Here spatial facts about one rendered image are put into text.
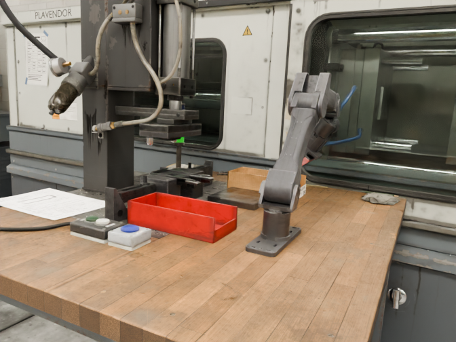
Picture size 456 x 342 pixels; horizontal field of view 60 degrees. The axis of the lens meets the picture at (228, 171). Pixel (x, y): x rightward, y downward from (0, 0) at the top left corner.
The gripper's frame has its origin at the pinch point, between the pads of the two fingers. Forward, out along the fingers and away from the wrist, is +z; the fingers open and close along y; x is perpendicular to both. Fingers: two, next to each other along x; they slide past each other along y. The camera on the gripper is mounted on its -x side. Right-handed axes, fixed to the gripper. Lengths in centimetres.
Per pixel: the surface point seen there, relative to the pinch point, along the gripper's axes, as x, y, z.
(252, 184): 6.7, 5.5, 12.4
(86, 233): 69, 15, 21
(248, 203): 24.8, -0.8, 9.5
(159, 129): 39.6, 29.1, 4.7
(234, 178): 6.7, 11.8, 15.3
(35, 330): 8, 47, 155
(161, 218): 55, 8, 13
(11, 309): 2, 70, 171
